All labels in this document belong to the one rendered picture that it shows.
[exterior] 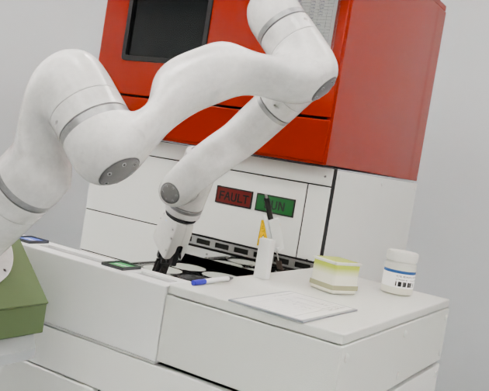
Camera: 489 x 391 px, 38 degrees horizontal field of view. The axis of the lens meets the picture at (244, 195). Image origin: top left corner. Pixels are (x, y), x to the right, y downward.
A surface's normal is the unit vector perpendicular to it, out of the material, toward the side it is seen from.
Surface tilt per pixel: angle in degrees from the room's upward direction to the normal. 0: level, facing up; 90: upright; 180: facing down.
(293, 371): 90
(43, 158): 71
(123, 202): 90
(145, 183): 90
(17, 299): 46
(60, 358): 90
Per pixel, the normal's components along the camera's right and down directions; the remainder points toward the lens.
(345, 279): 0.57, 0.14
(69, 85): -0.12, -0.27
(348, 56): 0.84, 0.16
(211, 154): 0.17, -0.24
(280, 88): -0.17, 0.86
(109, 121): 0.22, -0.45
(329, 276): -0.80, -0.10
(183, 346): -0.51, -0.04
